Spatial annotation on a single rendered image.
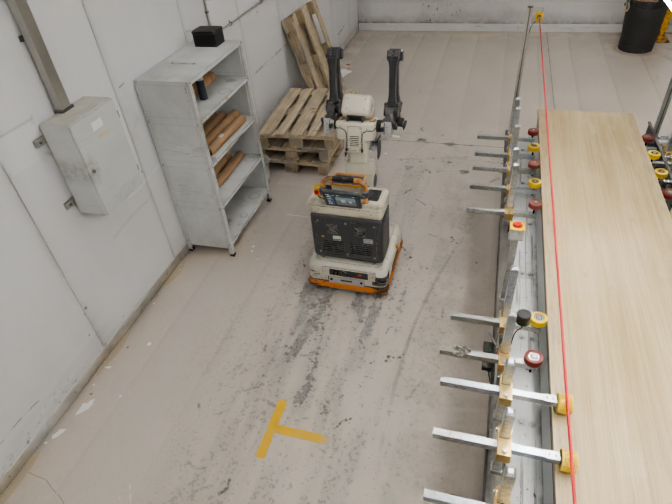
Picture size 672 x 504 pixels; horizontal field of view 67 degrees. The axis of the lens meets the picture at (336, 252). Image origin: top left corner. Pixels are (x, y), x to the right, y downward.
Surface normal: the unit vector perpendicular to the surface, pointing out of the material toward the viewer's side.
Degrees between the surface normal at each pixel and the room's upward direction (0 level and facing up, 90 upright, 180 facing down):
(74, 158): 90
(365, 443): 0
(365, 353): 0
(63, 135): 90
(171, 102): 90
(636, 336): 0
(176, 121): 90
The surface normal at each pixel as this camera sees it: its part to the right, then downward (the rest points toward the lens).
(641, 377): -0.07, -0.77
